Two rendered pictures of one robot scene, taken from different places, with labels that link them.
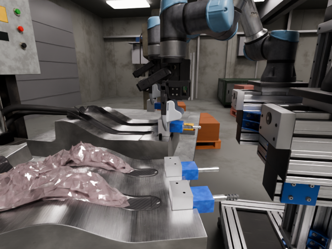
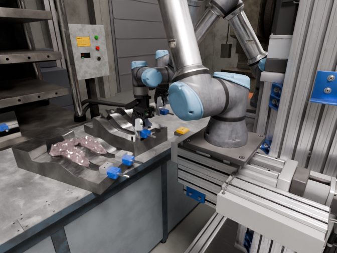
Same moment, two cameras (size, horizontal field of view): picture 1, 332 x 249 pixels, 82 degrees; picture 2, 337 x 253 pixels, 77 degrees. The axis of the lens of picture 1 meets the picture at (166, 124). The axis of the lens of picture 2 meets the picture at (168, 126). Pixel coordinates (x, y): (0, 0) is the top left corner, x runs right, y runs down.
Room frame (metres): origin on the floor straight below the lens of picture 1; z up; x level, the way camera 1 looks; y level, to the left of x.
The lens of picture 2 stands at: (-0.24, -0.63, 1.38)
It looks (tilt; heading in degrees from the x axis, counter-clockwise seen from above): 23 degrees down; 29
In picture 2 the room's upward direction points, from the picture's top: 1 degrees counter-clockwise
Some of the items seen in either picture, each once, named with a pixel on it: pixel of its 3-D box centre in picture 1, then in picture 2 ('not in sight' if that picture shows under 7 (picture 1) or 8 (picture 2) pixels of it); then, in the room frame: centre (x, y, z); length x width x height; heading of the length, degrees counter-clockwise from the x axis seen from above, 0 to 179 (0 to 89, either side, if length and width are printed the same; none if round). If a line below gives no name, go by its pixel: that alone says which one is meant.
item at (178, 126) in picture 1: (180, 126); (146, 133); (0.58, -0.04, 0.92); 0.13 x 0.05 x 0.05; 78
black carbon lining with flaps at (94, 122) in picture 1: (111, 119); (123, 120); (0.68, 0.20, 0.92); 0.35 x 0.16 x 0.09; 78
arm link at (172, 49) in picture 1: (173, 51); (141, 90); (0.59, -0.02, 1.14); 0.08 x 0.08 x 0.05
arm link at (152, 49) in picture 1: (156, 51); not in sight; (0.90, 0.04, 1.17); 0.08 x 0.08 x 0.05
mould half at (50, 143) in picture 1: (110, 130); (123, 126); (0.70, 0.21, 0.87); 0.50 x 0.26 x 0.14; 78
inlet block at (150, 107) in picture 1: (161, 105); (165, 112); (0.89, 0.02, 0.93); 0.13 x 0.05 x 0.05; 78
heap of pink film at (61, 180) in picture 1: (64, 171); (75, 146); (0.33, 0.20, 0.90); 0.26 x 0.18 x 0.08; 96
